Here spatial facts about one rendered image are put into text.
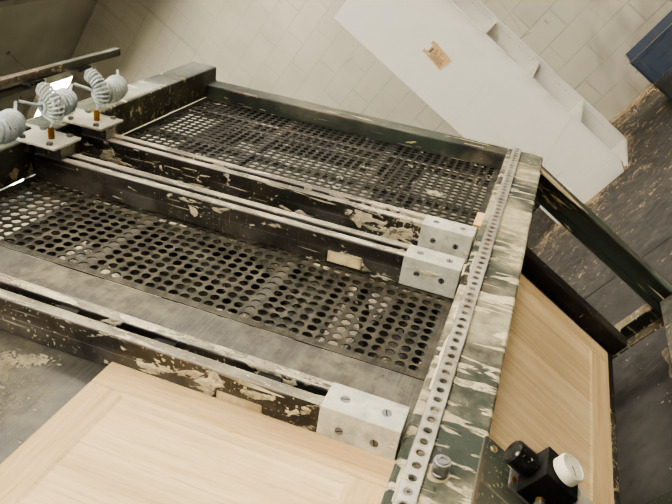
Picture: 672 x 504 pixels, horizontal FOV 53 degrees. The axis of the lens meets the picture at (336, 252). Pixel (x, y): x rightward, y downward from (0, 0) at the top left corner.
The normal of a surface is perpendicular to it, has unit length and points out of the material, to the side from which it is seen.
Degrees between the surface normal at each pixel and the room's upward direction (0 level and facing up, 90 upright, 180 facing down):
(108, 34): 90
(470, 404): 60
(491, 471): 90
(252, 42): 90
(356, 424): 90
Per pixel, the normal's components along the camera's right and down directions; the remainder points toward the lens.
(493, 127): -0.34, 0.44
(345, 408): 0.14, -0.87
